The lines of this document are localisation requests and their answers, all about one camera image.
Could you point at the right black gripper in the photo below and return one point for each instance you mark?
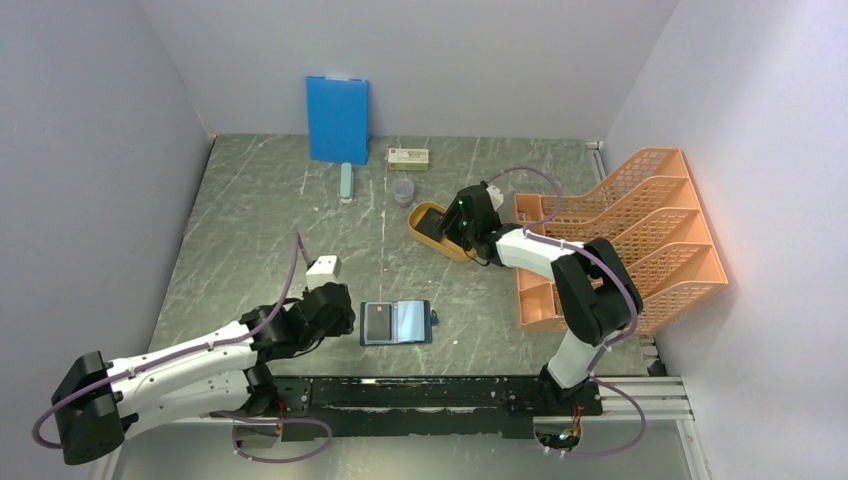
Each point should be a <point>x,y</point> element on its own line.
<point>450,220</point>

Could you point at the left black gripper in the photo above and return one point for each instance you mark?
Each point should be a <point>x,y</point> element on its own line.
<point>342,323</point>

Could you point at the dark blue card holder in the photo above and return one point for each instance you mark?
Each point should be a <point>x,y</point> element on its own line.
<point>412,321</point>

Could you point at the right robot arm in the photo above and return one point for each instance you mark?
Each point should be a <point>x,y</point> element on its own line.
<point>597,295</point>

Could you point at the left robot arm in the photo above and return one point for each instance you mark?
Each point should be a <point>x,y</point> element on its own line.
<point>100,404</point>

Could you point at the black card in tray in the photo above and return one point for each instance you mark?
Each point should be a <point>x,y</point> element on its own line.
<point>428,224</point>

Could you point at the yellow oval tray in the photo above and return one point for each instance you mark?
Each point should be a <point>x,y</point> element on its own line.
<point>445,247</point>

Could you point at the small clear plastic cup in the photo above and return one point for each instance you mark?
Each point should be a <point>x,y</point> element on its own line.
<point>403,190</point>

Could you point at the small red white box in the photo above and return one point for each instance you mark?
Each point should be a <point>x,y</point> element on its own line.
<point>408,159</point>

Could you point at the light blue eraser stick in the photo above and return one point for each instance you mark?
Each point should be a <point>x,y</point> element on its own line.
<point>346,183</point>

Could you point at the blue board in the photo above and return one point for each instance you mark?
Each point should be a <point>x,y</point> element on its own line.
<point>337,118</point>

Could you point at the orange file organizer rack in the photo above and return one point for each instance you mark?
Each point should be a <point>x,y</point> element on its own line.
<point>649,210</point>

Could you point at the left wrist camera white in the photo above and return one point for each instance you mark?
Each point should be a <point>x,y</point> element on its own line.
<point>325,269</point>

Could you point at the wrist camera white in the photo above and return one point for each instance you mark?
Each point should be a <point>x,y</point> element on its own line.
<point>496,196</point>
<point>325,269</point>

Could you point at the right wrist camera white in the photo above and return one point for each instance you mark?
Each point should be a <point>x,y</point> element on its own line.
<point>496,196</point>

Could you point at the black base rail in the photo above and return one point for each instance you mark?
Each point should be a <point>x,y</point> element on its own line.
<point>355,406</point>

